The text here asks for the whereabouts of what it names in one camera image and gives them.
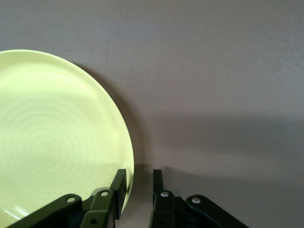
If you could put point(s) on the light yellow round plate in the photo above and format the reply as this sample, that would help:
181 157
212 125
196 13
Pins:
52 123

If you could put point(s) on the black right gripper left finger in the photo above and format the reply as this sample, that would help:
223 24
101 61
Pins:
99 209

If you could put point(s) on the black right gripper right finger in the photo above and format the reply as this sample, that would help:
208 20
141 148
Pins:
164 211

